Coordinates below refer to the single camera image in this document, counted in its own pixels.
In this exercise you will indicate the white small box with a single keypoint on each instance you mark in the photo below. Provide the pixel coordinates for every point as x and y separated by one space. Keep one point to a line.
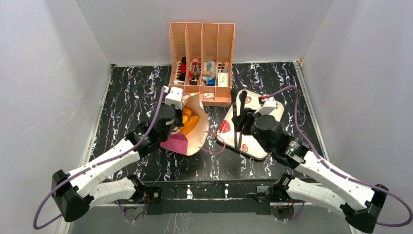
222 80

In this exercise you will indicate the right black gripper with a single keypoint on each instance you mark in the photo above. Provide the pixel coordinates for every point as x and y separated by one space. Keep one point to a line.
244 117

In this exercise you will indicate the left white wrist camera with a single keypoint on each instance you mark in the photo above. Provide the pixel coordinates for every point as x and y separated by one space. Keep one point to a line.
174 97

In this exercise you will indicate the long twisted orange bread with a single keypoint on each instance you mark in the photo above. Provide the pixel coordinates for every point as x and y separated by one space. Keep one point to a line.
189 124

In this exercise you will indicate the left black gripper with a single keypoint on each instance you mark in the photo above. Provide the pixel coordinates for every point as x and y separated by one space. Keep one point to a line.
179 113

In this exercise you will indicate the small white card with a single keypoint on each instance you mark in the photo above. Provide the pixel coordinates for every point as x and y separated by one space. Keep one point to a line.
209 95

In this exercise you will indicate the pink and cream paper bag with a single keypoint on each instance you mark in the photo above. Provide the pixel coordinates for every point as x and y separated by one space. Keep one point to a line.
194 141

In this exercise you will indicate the red black bottle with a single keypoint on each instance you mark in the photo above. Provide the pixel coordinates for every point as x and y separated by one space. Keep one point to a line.
182 69

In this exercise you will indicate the orange baguette bread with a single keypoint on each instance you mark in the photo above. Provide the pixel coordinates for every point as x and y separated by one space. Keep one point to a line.
187 113

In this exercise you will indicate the pink desk organizer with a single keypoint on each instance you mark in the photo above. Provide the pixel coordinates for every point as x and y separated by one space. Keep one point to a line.
205 42

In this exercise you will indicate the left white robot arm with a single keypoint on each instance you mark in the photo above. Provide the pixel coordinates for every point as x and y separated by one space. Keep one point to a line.
79 190

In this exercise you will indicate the pink capped bottle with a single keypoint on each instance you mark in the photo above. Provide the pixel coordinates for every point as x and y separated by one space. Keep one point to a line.
195 72

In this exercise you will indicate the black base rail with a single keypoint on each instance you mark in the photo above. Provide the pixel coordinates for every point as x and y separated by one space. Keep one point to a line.
218 196

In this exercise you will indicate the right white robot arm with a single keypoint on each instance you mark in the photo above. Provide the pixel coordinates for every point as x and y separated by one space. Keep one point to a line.
359 205

